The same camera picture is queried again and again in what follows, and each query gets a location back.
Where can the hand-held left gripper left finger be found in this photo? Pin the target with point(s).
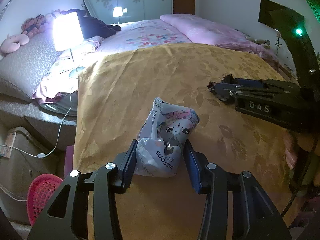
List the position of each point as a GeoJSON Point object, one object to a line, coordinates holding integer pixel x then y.
{"type": "Point", "coordinates": [131, 160]}

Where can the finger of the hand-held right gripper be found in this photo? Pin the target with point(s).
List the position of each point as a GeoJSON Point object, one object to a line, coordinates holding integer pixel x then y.
{"type": "Point", "coordinates": [225, 90]}
{"type": "Point", "coordinates": [250, 83]}

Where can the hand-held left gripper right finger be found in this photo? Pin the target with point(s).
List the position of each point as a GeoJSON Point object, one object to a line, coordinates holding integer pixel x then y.
{"type": "Point", "coordinates": [191, 167]}

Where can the cartoon print packet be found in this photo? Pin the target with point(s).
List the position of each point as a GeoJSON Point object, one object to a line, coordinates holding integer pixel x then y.
{"type": "Point", "coordinates": [167, 130]}

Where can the pink plastic mesh basket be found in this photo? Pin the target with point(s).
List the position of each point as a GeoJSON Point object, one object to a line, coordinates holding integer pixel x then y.
{"type": "Point", "coordinates": [40, 195]}

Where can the yellow patterned blanket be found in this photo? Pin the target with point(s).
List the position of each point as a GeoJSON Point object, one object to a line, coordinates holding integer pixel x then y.
{"type": "Point", "coordinates": [175, 75]}

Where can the large pink pillow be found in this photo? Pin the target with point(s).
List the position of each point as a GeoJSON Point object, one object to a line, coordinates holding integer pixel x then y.
{"type": "Point", "coordinates": [200, 30]}

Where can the grey mattress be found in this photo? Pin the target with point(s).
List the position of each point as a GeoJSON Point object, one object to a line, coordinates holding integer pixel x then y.
{"type": "Point", "coordinates": [62, 105]}

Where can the pink floral bedsheet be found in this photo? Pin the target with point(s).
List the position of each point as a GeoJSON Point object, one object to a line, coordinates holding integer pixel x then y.
{"type": "Point", "coordinates": [140, 32]}

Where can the pink satin sheet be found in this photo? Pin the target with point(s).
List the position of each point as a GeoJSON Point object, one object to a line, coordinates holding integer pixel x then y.
{"type": "Point", "coordinates": [47, 87]}

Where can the brown nightstand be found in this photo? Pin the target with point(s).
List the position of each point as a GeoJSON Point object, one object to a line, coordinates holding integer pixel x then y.
{"type": "Point", "coordinates": [20, 175]}

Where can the floral sliding door wardrobe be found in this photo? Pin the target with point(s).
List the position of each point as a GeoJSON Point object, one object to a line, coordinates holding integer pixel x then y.
{"type": "Point", "coordinates": [150, 0]}

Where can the small pink pillow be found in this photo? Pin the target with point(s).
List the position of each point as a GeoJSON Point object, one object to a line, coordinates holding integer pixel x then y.
{"type": "Point", "coordinates": [90, 45]}

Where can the dark purple clothing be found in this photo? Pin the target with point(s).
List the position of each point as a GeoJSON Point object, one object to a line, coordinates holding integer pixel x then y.
{"type": "Point", "coordinates": [97, 27]}

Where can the grey patterned headboard cushion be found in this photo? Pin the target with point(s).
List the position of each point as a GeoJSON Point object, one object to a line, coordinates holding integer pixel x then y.
{"type": "Point", "coordinates": [22, 65]}

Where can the white shade table lamp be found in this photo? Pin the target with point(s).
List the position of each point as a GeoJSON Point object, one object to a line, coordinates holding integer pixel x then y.
{"type": "Point", "coordinates": [67, 30]}

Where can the pink neck pillow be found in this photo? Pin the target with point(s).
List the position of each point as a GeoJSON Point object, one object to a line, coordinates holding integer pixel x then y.
{"type": "Point", "coordinates": [10, 45]}

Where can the brown plush toy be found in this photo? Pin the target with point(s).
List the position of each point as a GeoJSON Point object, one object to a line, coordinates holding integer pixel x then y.
{"type": "Point", "coordinates": [32, 25]}

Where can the grey upholstered bed frame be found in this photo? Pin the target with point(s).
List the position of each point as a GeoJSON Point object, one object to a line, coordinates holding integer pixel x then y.
{"type": "Point", "coordinates": [37, 115]}

